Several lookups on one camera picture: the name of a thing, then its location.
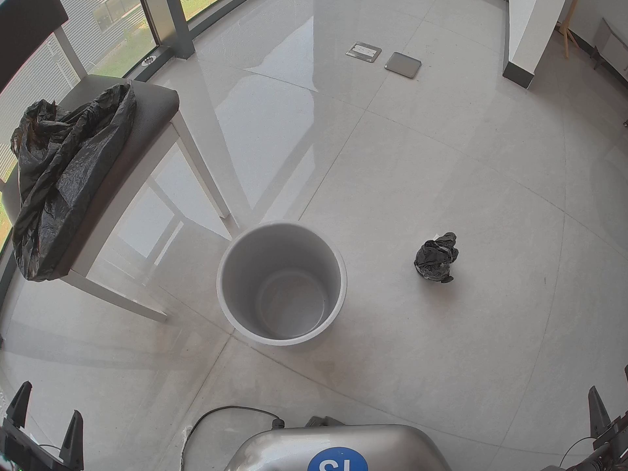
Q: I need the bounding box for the window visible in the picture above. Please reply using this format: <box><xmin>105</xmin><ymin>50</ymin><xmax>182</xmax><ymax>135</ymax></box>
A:
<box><xmin>0</xmin><ymin>0</ymin><xmax>300</xmax><ymax>264</ymax></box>

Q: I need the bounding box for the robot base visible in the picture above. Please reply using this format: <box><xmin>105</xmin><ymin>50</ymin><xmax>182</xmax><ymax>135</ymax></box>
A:
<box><xmin>226</xmin><ymin>415</ymin><xmax>452</xmax><ymax>471</ymax></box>

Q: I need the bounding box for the black plastic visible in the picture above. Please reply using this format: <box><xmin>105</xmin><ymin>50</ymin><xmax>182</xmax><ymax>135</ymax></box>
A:
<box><xmin>413</xmin><ymin>232</ymin><xmax>459</xmax><ymax>284</ymax></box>

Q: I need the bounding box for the white trash bin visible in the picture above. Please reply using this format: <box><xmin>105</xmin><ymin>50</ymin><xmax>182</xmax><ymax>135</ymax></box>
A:
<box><xmin>217</xmin><ymin>221</ymin><xmax>348</xmax><ymax>346</ymax></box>

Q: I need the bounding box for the white chair with grey seat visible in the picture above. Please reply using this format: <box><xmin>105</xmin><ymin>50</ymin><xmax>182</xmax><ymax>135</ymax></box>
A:
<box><xmin>0</xmin><ymin>0</ymin><xmax>234</xmax><ymax>323</ymax></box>

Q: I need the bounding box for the black cable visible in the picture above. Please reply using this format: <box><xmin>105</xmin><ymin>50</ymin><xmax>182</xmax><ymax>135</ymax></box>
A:
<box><xmin>182</xmin><ymin>405</ymin><xmax>286</xmax><ymax>471</ymax></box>

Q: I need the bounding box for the wooden stand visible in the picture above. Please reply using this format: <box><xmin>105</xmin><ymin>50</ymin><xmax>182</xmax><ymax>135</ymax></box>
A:
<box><xmin>554</xmin><ymin>0</ymin><xmax>589</xmax><ymax>60</ymax></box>

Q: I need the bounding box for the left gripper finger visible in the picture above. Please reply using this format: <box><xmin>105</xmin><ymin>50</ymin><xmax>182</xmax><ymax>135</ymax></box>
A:
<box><xmin>4</xmin><ymin>382</ymin><xmax>33</xmax><ymax>429</ymax></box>
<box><xmin>59</xmin><ymin>410</ymin><xmax>84</xmax><ymax>469</ymax></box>

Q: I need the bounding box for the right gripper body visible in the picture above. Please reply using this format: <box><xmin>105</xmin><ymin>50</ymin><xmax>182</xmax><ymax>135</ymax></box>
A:
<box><xmin>581</xmin><ymin>412</ymin><xmax>628</xmax><ymax>471</ymax></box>

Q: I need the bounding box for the black plastic bag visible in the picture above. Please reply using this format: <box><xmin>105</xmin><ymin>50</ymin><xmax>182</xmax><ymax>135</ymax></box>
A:
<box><xmin>11</xmin><ymin>82</ymin><xmax>137</xmax><ymax>282</ymax></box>

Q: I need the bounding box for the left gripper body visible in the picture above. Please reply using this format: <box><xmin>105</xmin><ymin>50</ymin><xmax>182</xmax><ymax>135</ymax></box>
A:
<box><xmin>0</xmin><ymin>417</ymin><xmax>75</xmax><ymax>471</ymax></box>

